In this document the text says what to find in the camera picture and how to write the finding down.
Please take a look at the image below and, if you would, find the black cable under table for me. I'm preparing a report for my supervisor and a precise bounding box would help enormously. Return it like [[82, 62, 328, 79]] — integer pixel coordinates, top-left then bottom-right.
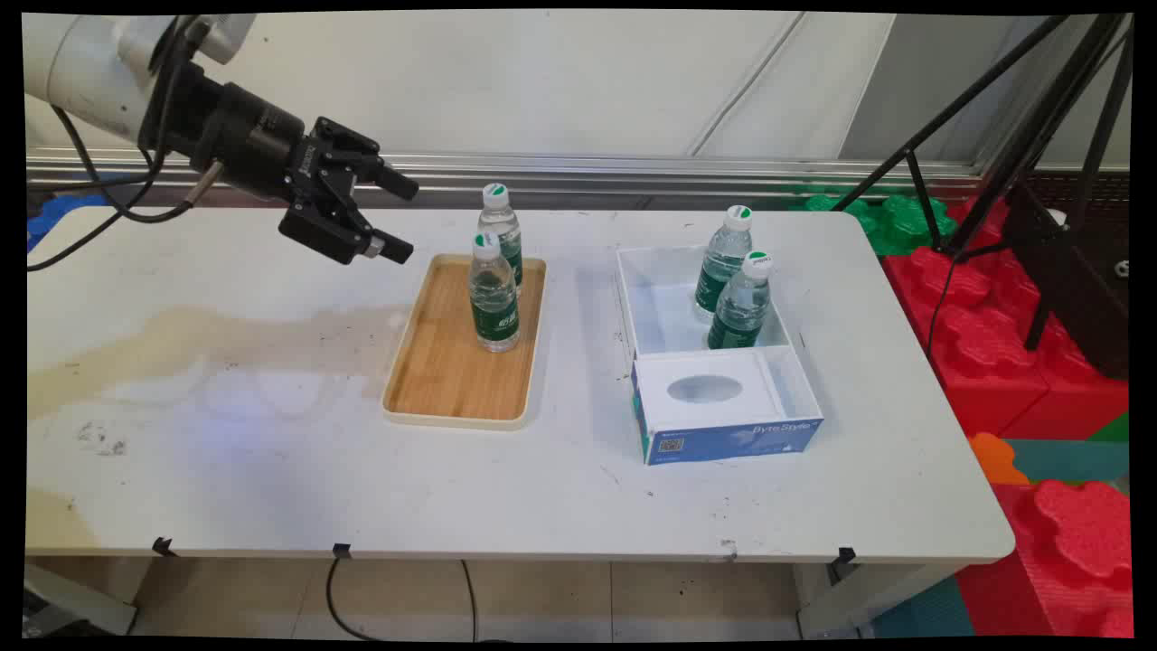
[[325, 556, 480, 643]]

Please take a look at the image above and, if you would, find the large red foam block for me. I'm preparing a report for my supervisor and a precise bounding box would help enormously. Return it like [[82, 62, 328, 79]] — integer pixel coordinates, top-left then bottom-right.
[[881, 194, 1131, 439]]

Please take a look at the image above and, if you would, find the black equipment case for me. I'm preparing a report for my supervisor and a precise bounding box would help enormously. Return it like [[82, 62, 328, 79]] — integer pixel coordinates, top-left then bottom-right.
[[1002, 176, 1131, 381]]

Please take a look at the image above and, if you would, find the white table leg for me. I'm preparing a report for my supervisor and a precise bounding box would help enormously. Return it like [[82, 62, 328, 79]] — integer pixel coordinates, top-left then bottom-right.
[[23, 559, 150, 636], [795, 561, 950, 638]]

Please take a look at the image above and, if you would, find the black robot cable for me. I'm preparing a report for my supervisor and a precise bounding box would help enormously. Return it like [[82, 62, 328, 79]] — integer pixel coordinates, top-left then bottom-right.
[[27, 107, 225, 272]]

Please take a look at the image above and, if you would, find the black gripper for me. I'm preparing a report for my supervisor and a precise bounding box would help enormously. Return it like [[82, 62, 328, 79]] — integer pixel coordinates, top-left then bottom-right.
[[185, 80, 420, 267]]

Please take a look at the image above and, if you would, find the aluminium wall rail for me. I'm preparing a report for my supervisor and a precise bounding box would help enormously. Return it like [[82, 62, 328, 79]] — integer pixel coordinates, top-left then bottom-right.
[[25, 147, 1131, 211]]

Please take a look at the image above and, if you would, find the blue foam block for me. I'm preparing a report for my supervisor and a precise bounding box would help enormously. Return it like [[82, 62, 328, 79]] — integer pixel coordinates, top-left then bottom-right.
[[27, 193, 108, 254]]

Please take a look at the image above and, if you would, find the white and blue cardboard box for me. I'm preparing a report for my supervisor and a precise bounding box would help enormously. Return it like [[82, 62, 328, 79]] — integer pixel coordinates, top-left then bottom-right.
[[616, 242, 824, 467]]

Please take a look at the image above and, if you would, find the green label water bottle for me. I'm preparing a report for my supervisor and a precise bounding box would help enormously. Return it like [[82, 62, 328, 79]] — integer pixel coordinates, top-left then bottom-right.
[[693, 205, 754, 325], [706, 251, 774, 351], [467, 231, 522, 354], [477, 183, 524, 290]]

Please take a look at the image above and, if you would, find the black tripod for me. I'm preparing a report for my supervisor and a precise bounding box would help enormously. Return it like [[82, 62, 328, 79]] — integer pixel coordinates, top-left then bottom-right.
[[832, 14, 1135, 354]]

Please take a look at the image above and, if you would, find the green foam block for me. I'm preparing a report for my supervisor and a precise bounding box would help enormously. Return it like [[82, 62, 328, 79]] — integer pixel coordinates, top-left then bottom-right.
[[786, 185, 959, 257]]

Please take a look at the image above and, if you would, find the wrist camera with white bracket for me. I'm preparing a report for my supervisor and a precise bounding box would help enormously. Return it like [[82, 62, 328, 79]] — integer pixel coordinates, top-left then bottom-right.
[[118, 14, 259, 66]]

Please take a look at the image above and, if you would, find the orange foam block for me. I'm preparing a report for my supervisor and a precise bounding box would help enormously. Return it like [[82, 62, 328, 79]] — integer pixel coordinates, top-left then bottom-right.
[[967, 432, 1031, 486]]

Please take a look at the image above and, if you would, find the bamboo tray with cream rim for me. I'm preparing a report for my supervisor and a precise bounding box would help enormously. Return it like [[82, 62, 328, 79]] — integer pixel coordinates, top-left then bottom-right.
[[381, 253, 548, 430]]

